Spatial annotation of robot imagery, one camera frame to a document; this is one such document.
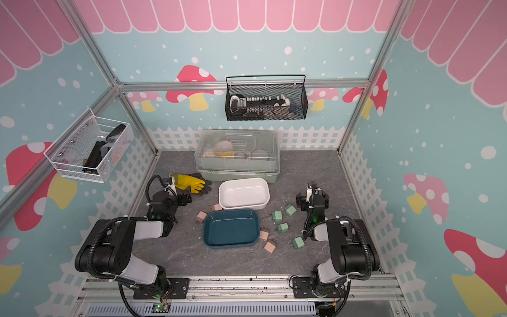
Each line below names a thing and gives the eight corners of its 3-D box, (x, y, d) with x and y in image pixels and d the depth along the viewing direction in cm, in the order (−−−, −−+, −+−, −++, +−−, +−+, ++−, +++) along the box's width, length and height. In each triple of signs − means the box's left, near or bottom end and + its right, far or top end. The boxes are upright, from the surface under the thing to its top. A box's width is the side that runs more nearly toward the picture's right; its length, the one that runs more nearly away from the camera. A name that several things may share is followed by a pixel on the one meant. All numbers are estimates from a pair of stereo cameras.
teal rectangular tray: (200, 248, 86) (198, 244, 82) (207, 211, 97) (205, 206, 93) (260, 248, 86) (260, 244, 82) (260, 211, 97) (260, 206, 93)
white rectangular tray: (217, 214, 96) (215, 208, 91) (222, 184, 107) (220, 177, 102) (269, 214, 96) (270, 208, 91) (268, 184, 107) (269, 177, 102)
